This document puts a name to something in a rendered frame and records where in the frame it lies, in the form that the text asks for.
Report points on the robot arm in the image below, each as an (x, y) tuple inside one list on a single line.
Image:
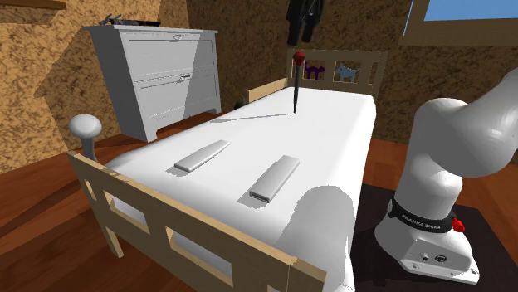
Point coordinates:
[(437, 161)]

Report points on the thick white remote control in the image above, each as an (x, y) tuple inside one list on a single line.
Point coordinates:
[(274, 178)]

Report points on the grey round-headed post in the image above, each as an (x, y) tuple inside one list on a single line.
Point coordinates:
[(86, 131)]

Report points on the black pen with red knob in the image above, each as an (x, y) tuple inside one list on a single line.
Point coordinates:
[(297, 83)]

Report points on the wooden bed with white mattress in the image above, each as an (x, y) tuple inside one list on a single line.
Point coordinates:
[(259, 133)]

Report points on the flat white remote control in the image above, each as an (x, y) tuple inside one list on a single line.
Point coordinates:
[(201, 155)]

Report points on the white chest of drawers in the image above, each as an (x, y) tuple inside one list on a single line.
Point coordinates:
[(162, 81)]

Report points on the dark robot stand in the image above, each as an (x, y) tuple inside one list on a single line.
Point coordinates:
[(372, 258)]

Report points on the black hanging clothes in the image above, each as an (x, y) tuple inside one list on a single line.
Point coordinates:
[(303, 18)]

